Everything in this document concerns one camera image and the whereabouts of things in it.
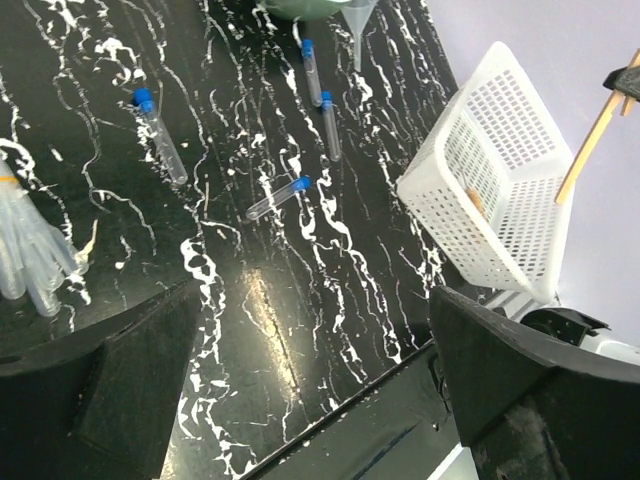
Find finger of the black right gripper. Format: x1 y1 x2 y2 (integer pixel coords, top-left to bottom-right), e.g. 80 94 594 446
603 66 639 103

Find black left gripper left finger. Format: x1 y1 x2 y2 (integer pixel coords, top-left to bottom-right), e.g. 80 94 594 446
1 281 200 479

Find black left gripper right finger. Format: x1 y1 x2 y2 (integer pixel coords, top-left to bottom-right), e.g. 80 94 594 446
430 287 639 479

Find wooden test tube clamp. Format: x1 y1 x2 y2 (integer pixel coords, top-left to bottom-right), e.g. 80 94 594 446
555 51 639 205

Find clear plastic funnel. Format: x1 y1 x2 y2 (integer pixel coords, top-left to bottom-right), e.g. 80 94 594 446
341 0 378 72

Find blue cap tube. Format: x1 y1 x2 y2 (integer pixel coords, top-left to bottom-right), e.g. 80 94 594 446
301 38 322 107
321 91 341 161
132 88 188 185

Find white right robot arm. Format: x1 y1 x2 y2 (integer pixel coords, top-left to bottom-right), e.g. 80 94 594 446
514 56 639 366

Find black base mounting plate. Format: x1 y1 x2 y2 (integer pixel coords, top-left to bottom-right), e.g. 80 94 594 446
252 345 458 479

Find white plastic basket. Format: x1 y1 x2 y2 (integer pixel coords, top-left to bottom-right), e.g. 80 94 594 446
397 41 573 304

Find blue cap tube lying horizontal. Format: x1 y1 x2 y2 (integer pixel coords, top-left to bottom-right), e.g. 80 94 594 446
246 176 311 221

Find blue cap tube under bowl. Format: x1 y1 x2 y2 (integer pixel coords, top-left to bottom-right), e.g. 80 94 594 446
301 38 322 107

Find cream green bowl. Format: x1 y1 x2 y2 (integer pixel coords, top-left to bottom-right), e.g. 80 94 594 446
257 0 351 21

